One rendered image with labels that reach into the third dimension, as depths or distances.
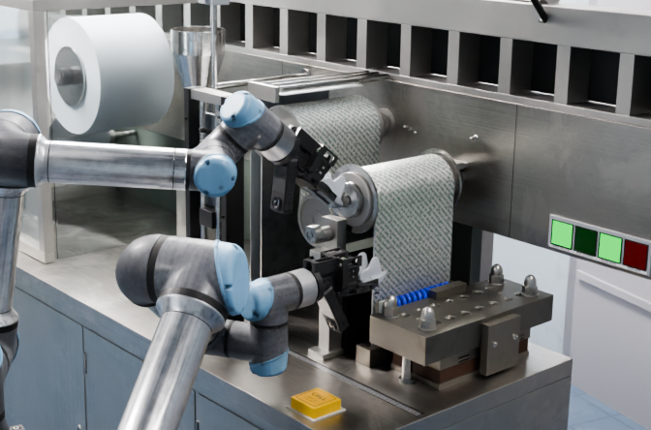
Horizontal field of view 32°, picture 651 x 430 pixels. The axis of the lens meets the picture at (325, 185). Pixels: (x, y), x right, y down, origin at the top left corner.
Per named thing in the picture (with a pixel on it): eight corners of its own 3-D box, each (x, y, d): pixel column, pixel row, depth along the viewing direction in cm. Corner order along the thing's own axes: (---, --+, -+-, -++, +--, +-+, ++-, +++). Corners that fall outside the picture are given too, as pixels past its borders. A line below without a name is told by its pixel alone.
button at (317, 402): (290, 408, 217) (290, 396, 217) (318, 398, 222) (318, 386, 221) (313, 420, 212) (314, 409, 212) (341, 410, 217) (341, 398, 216)
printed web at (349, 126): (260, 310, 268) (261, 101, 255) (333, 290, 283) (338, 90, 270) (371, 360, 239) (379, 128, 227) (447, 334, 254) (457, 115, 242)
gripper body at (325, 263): (365, 255, 226) (321, 266, 219) (364, 294, 229) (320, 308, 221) (340, 246, 232) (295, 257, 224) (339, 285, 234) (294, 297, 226)
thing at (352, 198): (362, 210, 230) (342, 223, 236) (370, 208, 231) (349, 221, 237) (350, 176, 231) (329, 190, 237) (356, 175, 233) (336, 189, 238)
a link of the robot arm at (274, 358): (241, 358, 226) (241, 307, 223) (294, 366, 223) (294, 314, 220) (226, 373, 219) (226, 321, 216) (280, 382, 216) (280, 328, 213)
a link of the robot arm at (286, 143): (271, 154, 215) (245, 147, 221) (285, 167, 218) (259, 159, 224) (291, 122, 217) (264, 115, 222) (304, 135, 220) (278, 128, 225)
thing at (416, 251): (371, 308, 237) (374, 224, 232) (448, 285, 252) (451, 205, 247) (373, 309, 236) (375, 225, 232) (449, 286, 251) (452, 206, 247)
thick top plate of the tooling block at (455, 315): (369, 342, 232) (369, 314, 231) (496, 300, 258) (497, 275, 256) (424, 366, 220) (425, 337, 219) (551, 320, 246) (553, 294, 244)
